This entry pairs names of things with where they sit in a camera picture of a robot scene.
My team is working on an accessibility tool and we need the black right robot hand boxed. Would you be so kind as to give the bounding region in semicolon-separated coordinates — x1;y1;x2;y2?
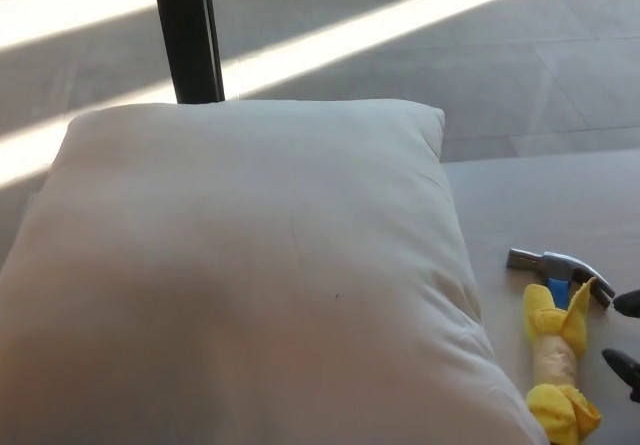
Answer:
601;287;640;404

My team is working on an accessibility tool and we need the claw hammer with yellow cloth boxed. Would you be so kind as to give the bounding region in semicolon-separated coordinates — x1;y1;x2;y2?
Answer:
506;247;617;445

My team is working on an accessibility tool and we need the black vertical post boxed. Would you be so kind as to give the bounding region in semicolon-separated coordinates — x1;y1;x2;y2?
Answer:
148;0;226;104

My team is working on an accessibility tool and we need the white pillow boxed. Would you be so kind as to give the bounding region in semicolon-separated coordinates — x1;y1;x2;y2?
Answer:
0;98;550;445

